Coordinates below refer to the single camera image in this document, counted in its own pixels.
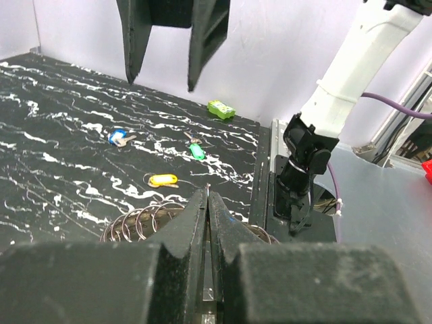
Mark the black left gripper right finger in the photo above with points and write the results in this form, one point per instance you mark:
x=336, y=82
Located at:
x=257, y=282

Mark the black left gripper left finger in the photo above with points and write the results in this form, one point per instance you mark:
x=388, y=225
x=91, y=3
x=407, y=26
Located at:
x=158, y=280

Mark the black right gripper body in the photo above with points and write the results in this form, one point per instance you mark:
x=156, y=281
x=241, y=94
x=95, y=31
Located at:
x=172, y=13

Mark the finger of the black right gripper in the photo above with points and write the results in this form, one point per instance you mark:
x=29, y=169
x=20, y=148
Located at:
x=136, y=24
x=210, y=19

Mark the metal key ring disc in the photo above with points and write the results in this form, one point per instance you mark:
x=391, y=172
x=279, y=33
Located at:
x=138, y=225

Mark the yellow tag key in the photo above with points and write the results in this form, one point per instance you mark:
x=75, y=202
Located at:
x=161, y=180

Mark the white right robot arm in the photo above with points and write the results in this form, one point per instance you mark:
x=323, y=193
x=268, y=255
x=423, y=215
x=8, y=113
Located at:
x=311, y=135

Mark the green toy block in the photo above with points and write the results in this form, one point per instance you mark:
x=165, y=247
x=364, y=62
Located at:
x=221, y=110

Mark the blue tag key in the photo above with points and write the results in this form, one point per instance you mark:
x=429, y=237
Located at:
x=120, y=138

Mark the green tag key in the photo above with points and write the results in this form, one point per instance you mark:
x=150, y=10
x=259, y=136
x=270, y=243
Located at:
x=195, y=148

